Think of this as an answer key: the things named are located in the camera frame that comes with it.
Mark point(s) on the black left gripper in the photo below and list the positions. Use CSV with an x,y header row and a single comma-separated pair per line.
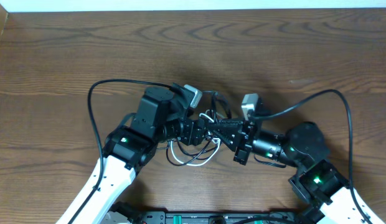
x,y
196,132

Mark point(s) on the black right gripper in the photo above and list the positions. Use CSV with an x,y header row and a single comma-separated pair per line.
x,y
233,134

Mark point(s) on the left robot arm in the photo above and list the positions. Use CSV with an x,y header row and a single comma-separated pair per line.
x,y
162,115

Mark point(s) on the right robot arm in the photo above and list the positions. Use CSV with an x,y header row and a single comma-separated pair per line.
x,y
317,182

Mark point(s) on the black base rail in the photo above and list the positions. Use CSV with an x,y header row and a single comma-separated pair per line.
x,y
122,212

